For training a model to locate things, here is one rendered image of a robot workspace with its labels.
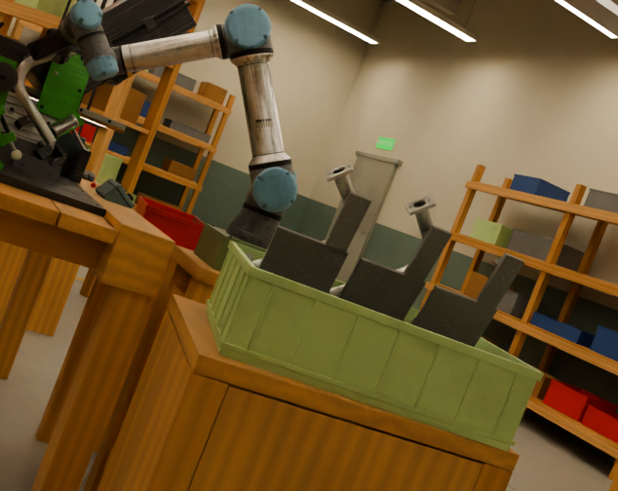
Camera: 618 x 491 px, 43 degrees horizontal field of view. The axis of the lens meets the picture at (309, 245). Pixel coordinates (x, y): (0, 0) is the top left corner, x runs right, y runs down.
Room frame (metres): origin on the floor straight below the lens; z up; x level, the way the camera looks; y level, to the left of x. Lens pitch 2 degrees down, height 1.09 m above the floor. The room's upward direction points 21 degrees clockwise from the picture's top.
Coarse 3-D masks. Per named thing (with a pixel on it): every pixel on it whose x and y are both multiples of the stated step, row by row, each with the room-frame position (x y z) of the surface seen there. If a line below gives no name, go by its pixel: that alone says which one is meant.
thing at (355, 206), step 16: (352, 192) 1.51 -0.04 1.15; (352, 208) 1.52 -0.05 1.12; (336, 224) 1.53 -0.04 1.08; (352, 224) 1.53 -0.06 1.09; (272, 240) 1.53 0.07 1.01; (288, 240) 1.53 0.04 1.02; (304, 240) 1.53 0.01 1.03; (336, 240) 1.54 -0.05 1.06; (272, 256) 1.54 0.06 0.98; (288, 256) 1.54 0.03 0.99; (304, 256) 1.55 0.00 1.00; (320, 256) 1.55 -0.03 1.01; (336, 256) 1.55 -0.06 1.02; (272, 272) 1.55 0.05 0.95; (288, 272) 1.56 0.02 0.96; (304, 272) 1.56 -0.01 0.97; (320, 272) 1.56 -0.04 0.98; (336, 272) 1.57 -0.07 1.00; (320, 288) 1.58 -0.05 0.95
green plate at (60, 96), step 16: (64, 64) 2.36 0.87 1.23; (80, 64) 2.39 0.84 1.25; (48, 80) 2.34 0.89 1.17; (64, 80) 2.36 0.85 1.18; (80, 80) 2.38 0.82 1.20; (48, 96) 2.33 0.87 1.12; (64, 96) 2.36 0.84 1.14; (80, 96) 2.38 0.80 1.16; (48, 112) 2.33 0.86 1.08; (64, 112) 2.35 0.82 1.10
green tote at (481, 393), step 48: (240, 288) 1.45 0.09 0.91; (288, 288) 1.42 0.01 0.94; (240, 336) 1.42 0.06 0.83; (288, 336) 1.44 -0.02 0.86; (336, 336) 1.45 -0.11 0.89; (384, 336) 1.47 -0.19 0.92; (432, 336) 1.49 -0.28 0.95; (336, 384) 1.46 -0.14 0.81; (384, 384) 1.48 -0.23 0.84; (432, 384) 1.50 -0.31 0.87; (480, 384) 1.52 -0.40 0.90; (528, 384) 1.54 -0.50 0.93; (480, 432) 1.52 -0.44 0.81
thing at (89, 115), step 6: (30, 90) 2.43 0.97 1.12; (36, 90) 2.43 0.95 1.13; (30, 96) 2.43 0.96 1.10; (36, 96) 2.44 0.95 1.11; (84, 108) 2.50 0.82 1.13; (84, 114) 2.50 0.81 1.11; (90, 114) 2.51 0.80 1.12; (96, 114) 2.52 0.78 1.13; (90, 120) 2.52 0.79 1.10; (96, 120) 2.52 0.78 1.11; (102, 120) 2.53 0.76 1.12; (108, 120) 2.54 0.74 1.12; (114, 120) 2.55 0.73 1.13; (108, 126) 2.54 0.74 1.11; (114, 126) 2.55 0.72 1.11; (120, 126) 2.56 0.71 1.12
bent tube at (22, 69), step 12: (24, 60) 2.25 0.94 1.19; (36, 60) 2.26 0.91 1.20; (48, 60) 2.28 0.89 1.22; (24, 72) 2.24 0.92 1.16; (24, 96) 2.23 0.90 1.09; (24, 108) 2.24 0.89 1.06; (36, 108) 2.25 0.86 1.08; (36, 120) 2.24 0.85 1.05; (48, 132) 2.26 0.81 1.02; (48, 144) 2.26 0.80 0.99
